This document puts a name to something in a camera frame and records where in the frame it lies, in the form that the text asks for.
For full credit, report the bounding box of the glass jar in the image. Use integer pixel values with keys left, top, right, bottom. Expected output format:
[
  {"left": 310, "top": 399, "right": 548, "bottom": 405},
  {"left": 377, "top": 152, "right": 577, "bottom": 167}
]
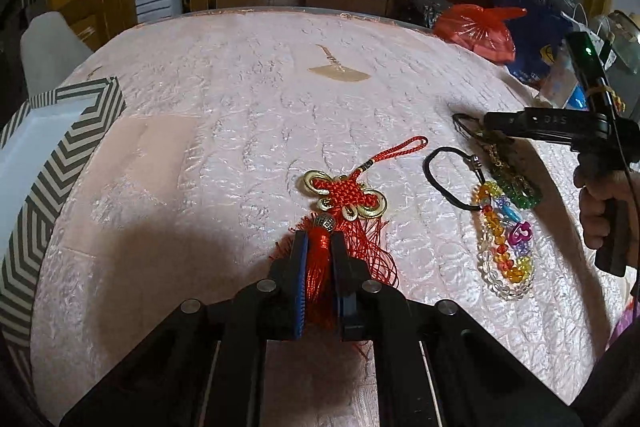
[{"left": 590, "top": 10, "right": 640, "bottom": 75}]

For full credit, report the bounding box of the black cord bracelet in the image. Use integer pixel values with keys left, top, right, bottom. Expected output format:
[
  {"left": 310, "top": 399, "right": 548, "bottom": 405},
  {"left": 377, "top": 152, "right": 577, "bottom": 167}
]
[{"left": 423, "top": 147, "right": 488, "bottom": 214}]

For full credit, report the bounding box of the red plastic bag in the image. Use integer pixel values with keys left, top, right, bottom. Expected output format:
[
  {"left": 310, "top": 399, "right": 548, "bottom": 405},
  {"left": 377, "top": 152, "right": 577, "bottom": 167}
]
[{"left": 432, "top": 4, "right": 528, "bottom": 65}]

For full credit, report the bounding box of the chevron striped box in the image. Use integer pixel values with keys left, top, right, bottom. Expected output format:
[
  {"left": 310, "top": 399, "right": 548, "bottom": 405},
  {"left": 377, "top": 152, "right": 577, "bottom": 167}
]
[{"left": 0, "top": 77, "right": 127, "bottom": 388}]

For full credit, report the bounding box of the dark blue bag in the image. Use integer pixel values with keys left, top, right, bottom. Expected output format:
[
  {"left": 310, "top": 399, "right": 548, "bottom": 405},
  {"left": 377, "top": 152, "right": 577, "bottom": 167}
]
[{"left": 492, "top": 0, "right": 581, "bottom": 88}]

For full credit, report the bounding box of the red knot tassel ornament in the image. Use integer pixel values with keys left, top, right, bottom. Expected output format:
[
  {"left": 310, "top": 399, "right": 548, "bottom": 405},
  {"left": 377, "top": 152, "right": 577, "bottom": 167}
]
[{"left": 270, "top": 136, "right": 429, "bottom": 360}]

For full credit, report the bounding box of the pink quilted tablecloth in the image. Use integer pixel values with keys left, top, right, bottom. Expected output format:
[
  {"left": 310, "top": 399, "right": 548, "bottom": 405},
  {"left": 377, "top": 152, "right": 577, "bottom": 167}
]
[{"left": 30, "top": 9, "right": 631, "bottom": 427}]

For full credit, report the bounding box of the beige paper tag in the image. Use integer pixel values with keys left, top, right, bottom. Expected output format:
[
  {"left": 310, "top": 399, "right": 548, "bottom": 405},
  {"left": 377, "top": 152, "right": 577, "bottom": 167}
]
[{"left": 307, "top": 44, "right": 372, "bottom": 84}]

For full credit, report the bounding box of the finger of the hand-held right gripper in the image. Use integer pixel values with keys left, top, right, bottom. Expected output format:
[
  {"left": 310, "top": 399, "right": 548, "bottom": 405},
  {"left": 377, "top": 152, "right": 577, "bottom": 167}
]
[{"left": 482, "top": 108, "right": 577, "bottom": 142}]

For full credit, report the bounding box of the green bead bracelet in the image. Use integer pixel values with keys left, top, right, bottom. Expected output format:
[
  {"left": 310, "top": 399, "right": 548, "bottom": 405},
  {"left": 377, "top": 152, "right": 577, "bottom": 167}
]
[{"left": 487, "top": 167, "right": 543, "bottom": 210}]

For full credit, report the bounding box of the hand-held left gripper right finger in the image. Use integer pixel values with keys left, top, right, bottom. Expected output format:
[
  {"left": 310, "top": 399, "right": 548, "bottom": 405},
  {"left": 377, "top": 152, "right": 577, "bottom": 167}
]
[{"left": 330, "top": 232, "right": 583, "bottom": 427}]

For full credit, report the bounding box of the gold chain with black cord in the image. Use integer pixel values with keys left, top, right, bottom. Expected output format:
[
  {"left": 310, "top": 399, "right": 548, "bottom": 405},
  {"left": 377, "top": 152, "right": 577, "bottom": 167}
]
[{"left": 452, "top": 113, "right": 508, "bottom": 175}]

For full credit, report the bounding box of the black plastic bag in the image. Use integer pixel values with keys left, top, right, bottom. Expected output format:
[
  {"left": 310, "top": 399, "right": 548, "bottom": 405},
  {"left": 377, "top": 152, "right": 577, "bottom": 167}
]
[{"left": 400, "top": 0, "right": 453, "bottom": 29}]

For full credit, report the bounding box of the person's right hand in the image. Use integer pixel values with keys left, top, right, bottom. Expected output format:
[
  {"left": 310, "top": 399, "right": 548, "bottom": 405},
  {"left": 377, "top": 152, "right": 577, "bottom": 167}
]
[{"left": 574, "top": 167, "right": 640, "bottom": 253}]

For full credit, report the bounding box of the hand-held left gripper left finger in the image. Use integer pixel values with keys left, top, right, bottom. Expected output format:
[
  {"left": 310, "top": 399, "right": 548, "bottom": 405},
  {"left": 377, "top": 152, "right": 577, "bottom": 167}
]
[{"left": 60, "top": 231, "right": 309, "bottom": 427}]

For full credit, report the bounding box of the person's dark clothing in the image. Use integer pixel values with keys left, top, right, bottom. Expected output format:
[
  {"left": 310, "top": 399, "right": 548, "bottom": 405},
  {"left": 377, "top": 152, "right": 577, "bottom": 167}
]
[{"left": 570, "top": 302, "right": 640, "bottom": 427}]

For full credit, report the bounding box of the multicolour bead bracelet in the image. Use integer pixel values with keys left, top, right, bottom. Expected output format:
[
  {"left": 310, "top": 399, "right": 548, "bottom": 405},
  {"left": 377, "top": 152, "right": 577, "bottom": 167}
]
[{"left": 472, "top": 181, "right": 535, "bottom": 284}]

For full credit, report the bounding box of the white chair back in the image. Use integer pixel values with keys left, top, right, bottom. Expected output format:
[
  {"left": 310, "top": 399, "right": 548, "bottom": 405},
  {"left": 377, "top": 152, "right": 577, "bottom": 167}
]
[{"left": 20, "top": 11, "right": 96, "bottom": 98}]

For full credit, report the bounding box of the clear bead bracelet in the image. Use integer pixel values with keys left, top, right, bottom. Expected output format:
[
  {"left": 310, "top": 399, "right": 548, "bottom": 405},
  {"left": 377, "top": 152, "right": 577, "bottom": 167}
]
[{"left": 475, "top": 207, "right": 538, "bottom": 303}]

